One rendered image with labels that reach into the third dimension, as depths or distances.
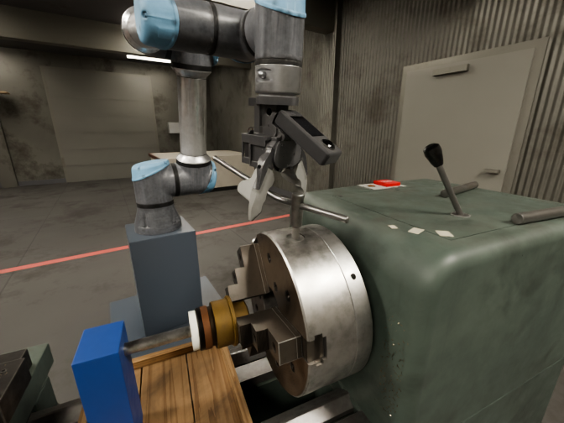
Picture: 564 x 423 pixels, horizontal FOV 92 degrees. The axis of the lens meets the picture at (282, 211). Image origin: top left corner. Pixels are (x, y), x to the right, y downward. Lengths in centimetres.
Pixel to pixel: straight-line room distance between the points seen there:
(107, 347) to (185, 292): 56
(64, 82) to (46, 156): 201
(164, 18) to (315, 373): 57
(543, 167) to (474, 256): 291
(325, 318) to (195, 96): 72
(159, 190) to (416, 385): 83
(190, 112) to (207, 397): 75
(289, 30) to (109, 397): 61
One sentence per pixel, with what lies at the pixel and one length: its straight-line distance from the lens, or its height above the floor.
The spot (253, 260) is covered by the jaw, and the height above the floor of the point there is 117.
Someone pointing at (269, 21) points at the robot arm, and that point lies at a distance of 47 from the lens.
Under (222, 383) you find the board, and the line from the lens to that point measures 73.
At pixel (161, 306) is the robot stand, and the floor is 85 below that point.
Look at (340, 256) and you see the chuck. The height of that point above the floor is 121.
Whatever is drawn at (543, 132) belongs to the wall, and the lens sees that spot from 340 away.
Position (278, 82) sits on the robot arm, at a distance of 45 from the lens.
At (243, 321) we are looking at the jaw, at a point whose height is 111.
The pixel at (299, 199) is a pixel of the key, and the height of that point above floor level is 131.
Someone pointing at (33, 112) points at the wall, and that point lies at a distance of 978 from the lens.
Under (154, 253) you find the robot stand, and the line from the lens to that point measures 97.
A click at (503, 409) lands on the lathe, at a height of 81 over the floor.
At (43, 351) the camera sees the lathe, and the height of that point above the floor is 92.
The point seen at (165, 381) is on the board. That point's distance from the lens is 77.
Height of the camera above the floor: 143
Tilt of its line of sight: 17 degrees down
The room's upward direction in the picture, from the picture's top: straight up
